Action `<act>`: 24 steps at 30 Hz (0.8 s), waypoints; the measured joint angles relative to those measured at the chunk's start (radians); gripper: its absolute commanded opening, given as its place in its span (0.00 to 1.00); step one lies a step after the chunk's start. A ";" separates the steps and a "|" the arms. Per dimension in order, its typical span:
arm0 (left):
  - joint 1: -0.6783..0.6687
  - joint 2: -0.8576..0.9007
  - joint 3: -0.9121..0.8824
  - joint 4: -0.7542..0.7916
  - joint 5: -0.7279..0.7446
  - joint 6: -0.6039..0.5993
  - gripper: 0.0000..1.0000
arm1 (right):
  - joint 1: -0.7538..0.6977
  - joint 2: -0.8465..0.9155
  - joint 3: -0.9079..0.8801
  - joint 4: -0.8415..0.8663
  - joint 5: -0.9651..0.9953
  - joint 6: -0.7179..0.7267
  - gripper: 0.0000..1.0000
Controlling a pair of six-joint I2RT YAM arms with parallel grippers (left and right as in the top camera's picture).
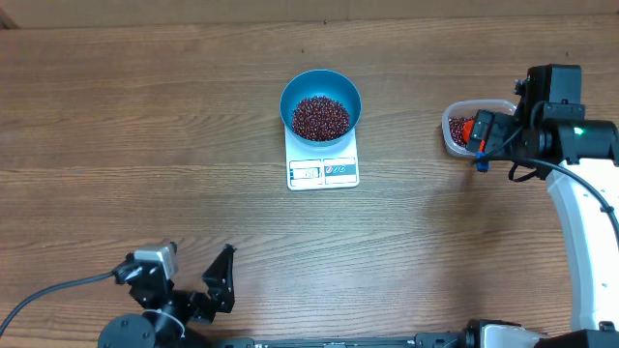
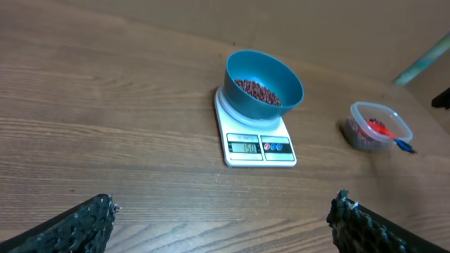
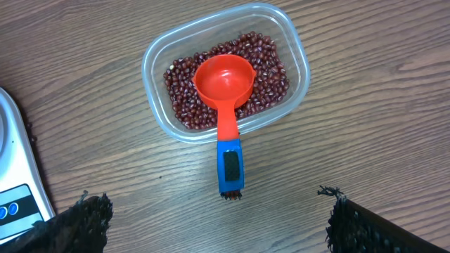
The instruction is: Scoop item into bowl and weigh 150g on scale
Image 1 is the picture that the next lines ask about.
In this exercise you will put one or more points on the teal blue bowl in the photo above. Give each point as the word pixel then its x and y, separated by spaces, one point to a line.
pixel 330 84

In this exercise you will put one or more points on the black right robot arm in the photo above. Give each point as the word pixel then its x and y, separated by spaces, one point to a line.
pixel 549 137

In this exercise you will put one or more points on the clear plastic container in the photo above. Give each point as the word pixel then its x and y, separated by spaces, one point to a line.
pixel 466 110

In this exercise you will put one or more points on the red measuring scoop blue handle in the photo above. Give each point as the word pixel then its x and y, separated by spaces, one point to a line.
pixel 474 137

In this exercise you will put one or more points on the white digital kitchen scale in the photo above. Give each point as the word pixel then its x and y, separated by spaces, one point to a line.
pixel 315 167

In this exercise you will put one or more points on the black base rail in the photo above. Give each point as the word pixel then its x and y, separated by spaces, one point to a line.
pixel 338 341

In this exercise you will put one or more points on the red beans in bowl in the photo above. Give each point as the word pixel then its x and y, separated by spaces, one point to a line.
pixel 320 119

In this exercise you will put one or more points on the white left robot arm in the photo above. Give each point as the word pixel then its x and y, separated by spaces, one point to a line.
pixel 166 311

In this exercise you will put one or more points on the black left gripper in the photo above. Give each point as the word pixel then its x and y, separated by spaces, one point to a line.
pixel 221 294

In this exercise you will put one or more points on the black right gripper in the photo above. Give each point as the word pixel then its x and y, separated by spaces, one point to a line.
pixel 499 128

